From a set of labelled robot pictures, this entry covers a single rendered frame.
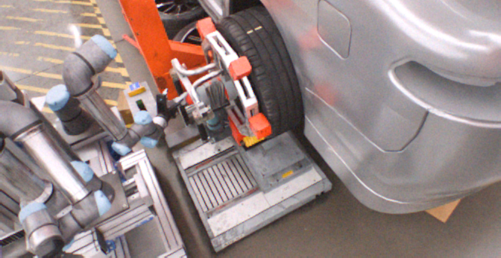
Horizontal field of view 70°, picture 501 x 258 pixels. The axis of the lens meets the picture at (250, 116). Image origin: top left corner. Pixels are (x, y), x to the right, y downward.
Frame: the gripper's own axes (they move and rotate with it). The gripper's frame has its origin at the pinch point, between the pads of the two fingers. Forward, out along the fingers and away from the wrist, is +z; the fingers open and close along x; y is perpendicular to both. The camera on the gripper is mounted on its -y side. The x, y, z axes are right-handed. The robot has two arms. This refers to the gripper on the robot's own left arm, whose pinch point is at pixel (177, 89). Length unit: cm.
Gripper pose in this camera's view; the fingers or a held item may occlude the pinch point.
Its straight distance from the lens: 197.1
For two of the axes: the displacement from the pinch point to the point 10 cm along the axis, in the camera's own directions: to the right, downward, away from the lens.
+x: 9.5, 1.7, -2.8
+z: 3.1, -7.5, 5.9
